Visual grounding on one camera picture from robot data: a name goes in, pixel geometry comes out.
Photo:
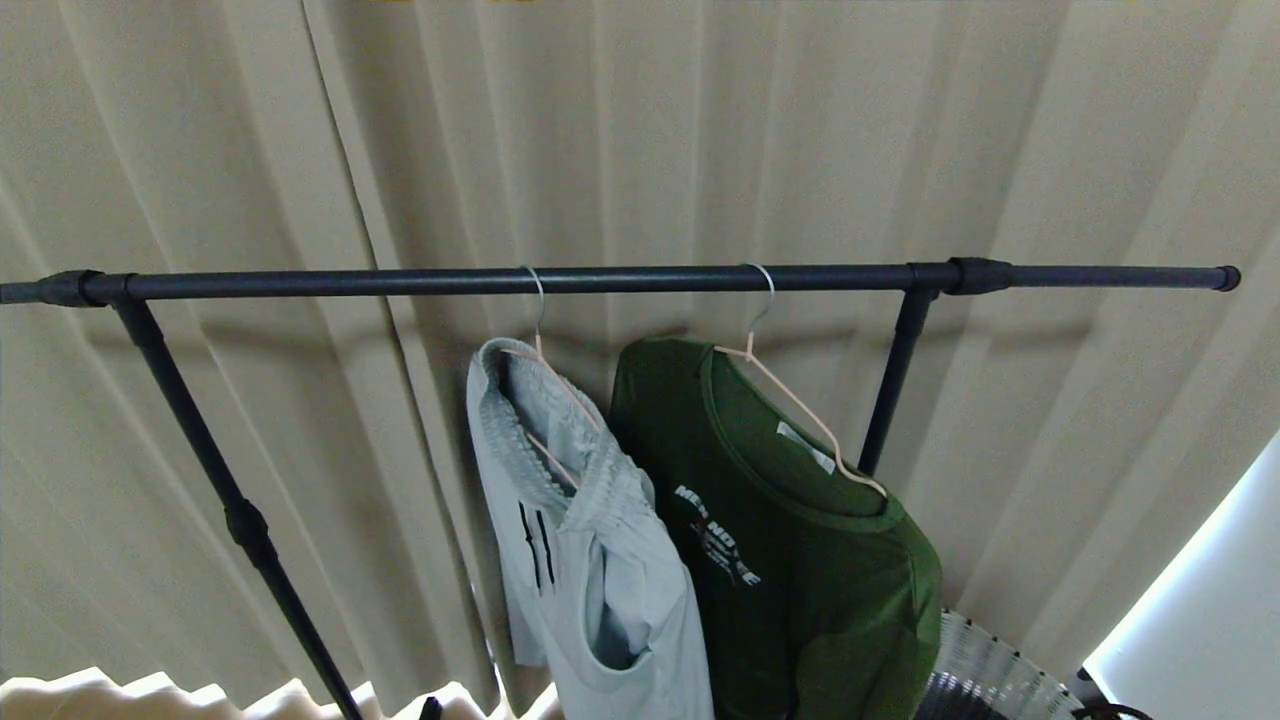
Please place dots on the pink clothes hanger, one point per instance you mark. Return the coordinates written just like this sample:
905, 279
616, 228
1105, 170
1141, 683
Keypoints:
748, 350
539, 345

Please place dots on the pale grey shorts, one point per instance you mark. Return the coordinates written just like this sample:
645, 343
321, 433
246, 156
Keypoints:
620, 600

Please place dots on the green garment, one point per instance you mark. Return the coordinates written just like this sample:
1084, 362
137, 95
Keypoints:
800, 600

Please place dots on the black clothes rack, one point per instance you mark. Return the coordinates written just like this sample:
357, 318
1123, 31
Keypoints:
600, 281

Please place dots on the white laundry basket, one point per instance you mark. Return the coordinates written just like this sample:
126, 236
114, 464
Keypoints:
990, 680

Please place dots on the beige curtain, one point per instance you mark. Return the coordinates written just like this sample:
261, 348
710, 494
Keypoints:
200, 150

